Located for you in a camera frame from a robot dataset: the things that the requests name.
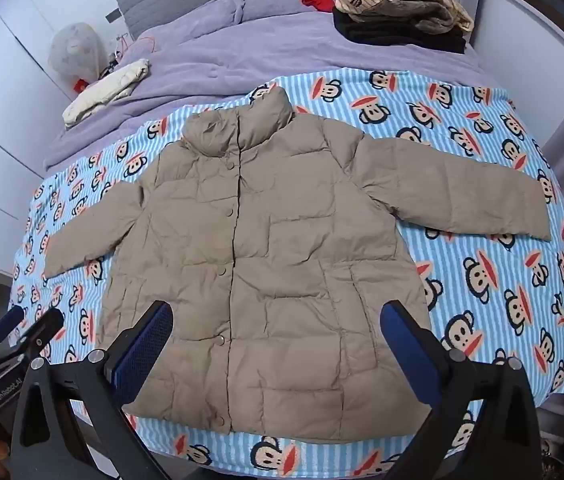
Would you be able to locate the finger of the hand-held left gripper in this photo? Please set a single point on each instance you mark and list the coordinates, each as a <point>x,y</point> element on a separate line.
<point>9,319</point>
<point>42,330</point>

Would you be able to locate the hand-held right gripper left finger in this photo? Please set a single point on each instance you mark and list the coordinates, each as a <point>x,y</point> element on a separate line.
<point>144,345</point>

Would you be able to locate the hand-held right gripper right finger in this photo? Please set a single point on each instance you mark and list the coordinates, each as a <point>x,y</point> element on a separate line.
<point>407,350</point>

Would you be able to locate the khaki puffer jacket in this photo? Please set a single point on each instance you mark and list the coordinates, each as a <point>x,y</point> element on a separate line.
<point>287,235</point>

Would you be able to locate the blue striped monkey print blanket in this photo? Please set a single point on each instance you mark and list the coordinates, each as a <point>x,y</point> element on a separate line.
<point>487,260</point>

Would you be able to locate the white wardrobe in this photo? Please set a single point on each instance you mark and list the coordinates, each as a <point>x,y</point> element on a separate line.
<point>2,135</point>

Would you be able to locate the cream folded garment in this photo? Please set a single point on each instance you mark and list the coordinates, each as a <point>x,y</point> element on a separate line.
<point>107,90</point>

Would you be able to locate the patterned translucent plastic bag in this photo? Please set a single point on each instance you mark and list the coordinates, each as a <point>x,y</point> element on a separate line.
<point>74,50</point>

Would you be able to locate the purple fleece blanket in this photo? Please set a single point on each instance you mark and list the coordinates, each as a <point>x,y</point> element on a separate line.
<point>222,60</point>

